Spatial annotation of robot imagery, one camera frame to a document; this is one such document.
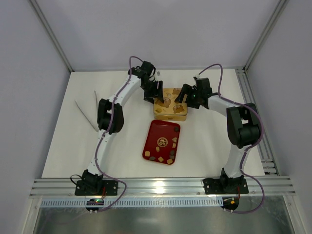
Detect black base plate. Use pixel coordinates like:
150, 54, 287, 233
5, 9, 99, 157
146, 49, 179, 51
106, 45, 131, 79
75, 180, 118, 196
203, 178, 249, 195

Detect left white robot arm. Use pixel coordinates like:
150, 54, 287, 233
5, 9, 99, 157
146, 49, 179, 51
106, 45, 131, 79
75, 61, 164, 195

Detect silver tin lid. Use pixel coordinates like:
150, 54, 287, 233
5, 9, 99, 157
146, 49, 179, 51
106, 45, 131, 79
154, 88, 188, 117

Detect gold chocolate box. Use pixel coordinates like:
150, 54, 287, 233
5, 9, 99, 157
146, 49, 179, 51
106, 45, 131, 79
154, 113, 187, 121

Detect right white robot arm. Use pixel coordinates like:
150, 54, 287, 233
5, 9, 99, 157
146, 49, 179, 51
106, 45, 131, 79
175, 78, 262, 195

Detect metal tongs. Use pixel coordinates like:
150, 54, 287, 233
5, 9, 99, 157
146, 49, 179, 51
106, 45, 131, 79
74, 90, 99, 132

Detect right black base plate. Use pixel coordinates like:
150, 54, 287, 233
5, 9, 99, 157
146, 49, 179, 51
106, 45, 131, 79
203, 178, 249, 195

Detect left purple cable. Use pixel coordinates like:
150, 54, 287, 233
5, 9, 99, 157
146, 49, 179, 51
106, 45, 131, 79
94, 56, 156, 212

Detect aluminium front rail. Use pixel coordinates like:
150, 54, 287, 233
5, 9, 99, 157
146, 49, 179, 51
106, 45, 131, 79
29, 176, 295, 209

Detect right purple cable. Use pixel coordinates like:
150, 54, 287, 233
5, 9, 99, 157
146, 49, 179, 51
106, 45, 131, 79
198, 63, 266, 214

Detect red tray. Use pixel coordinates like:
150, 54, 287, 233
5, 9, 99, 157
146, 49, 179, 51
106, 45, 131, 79
142, 119, 181, 165

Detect purple cable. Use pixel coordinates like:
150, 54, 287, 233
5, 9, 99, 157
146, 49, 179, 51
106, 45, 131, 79
94, 56, 156, 212
198, 63, 266, 214

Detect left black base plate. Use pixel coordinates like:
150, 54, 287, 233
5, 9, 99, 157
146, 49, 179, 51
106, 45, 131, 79
75, 180, 118, 196

